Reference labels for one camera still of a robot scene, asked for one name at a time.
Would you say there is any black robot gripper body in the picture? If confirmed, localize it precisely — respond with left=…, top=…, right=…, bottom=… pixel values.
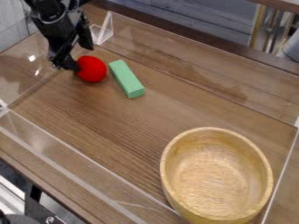
left=37, top=17, right=85, bottom=60

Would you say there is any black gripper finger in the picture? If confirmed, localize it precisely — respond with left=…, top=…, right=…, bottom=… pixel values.
left=77, top=14, right=94, bottom=50
left=51, top=50, right=81, bottom=72

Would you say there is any red toy strawberry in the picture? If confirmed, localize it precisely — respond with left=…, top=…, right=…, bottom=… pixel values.
left=75, top=55, right=109, bottom=83

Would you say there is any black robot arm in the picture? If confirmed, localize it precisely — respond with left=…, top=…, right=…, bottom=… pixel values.
left=25, top=0, right=94, bottom=73

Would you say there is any green rectangular block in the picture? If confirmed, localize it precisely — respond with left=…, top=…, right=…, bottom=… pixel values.
left=109, top=59, right=146, bottom=99

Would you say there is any round wooden bowl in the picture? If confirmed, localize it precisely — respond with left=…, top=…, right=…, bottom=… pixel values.
left=161, top=127, right=274, bottom=224

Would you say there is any clear acrylic tray enclosure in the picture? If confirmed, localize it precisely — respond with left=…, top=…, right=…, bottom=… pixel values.
left=0, top=12, right=299, bottom=224

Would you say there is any gold metal chair frame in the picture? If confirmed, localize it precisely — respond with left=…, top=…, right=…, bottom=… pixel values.
left=249, top=3, right=296, bottom=54

